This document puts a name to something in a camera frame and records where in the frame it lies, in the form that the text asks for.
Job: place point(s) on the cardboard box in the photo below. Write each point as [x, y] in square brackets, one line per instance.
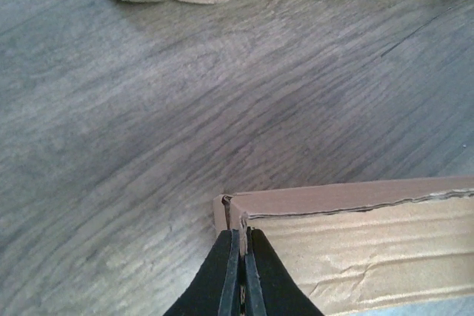
[361, 246]

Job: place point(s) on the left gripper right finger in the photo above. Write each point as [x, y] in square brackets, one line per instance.
[269, 288]

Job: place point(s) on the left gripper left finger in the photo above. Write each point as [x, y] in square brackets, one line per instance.
[215, 290]

